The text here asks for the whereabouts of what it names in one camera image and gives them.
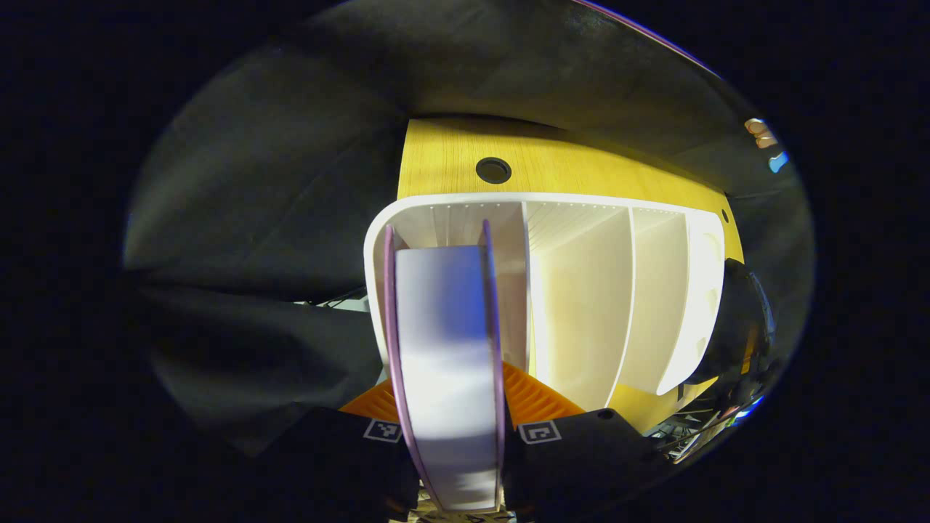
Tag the purple cover book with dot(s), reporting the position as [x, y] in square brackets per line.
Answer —
[447, 363]

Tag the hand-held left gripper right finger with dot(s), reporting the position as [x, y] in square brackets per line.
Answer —
[581, 457]

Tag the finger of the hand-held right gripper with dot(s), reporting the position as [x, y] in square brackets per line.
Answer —
[746, 356]

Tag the black backdrop cloth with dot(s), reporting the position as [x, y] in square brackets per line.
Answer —
[276, 181]

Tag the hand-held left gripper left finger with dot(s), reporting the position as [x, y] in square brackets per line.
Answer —
[341, 465]

